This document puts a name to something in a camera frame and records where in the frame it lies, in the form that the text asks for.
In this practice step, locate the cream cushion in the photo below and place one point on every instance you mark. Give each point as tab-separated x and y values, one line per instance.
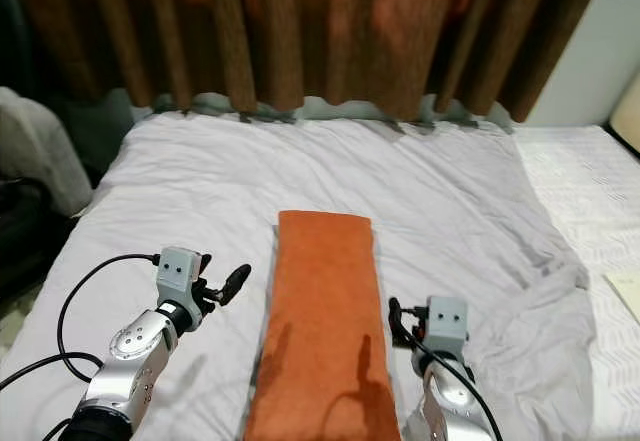
628	123

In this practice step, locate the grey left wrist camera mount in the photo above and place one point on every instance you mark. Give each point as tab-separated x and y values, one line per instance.
179	274

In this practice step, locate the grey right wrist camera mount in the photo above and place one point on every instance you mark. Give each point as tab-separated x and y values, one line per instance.
448	321

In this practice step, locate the pale green headboard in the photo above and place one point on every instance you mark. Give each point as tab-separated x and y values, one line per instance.
320	109

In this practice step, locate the white booklet with city photo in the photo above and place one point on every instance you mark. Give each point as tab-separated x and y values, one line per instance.
628	296

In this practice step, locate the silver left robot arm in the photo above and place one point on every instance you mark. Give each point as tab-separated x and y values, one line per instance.
130	371

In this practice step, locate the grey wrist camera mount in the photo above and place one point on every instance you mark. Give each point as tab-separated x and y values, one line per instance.
179	274
448	321

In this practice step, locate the orange rectangular pillow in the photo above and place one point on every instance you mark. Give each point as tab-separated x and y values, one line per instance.
325	311

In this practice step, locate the grey bed sheet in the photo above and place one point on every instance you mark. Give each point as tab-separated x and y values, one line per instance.
440	191

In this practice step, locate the brown curtain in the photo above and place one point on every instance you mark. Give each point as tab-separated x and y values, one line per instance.
260	31

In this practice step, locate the black chair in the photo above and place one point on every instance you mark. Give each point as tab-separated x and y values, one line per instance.
20	231

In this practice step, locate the white patterned mattress cover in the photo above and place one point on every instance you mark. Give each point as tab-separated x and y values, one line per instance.
590	191

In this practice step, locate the light grey draped cloth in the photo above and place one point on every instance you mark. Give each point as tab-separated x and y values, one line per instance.
45	146

